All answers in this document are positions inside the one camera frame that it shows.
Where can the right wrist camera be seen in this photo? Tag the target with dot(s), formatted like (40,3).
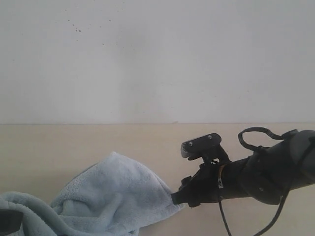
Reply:
(207,147)

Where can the light blue towel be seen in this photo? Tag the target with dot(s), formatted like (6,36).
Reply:
(114,197)

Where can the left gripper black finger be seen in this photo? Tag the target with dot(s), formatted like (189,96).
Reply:
(10,220)

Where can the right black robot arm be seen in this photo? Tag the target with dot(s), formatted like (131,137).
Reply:
(264,175)

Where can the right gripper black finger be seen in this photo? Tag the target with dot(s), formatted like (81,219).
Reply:
(179,198)

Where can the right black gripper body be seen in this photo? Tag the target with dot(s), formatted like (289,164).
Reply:
(202,187)

